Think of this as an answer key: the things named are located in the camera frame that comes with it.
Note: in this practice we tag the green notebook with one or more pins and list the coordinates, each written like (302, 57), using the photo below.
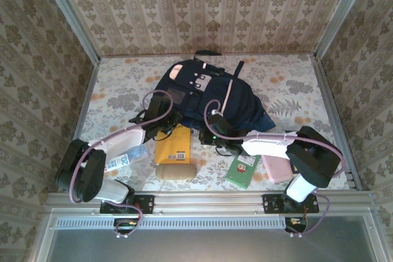
(242, 173)

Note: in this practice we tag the navy blue backpack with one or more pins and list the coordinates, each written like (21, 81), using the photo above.
(215, 90)

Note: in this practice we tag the pink pencil case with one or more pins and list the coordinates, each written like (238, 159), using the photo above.
(277, 168)

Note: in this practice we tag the tan fabric pencil pouch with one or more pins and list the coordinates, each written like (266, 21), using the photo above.
(175, 171)

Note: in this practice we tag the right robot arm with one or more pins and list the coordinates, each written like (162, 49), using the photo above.
(267, 147)

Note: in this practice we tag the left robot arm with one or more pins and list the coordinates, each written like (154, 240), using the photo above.
(122, 144)

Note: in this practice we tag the floral table cover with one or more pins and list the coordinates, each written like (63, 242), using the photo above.
(291, 96)

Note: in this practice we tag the grey metal panel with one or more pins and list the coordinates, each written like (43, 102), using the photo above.
(208, 246)

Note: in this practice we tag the aluminium mounting rail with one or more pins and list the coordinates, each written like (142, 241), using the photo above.
(208, 202)

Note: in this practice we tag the aluminium side rail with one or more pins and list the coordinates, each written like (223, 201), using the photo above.
(82, 111)
(331, 105)

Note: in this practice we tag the aluminium frame post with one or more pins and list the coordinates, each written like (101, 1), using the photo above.
(70, 13)
(342, 13)

